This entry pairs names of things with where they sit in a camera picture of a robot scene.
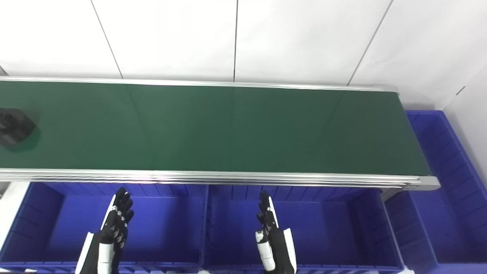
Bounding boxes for blue plastic bin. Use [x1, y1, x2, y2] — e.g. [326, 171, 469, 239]
[0, 182, 208, 274]
[201, 184, 405, 274]
[384, 110, 487, 274]

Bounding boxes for green conveyor belt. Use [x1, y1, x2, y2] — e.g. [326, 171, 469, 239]
[0, 76, 441, 191]
[0, 80, 433, 177]

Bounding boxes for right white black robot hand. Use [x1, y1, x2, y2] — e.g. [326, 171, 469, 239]
[255, 190, 298, 274]

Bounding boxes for black round plastic part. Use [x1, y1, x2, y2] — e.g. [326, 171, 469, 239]
[0, 108, 39, 147]

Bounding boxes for aluminium conveyor leg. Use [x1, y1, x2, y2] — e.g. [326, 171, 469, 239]
[380, 188, 401, 203]

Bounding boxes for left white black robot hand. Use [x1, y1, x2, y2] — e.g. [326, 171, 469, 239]
[75, 186, 135, 274]

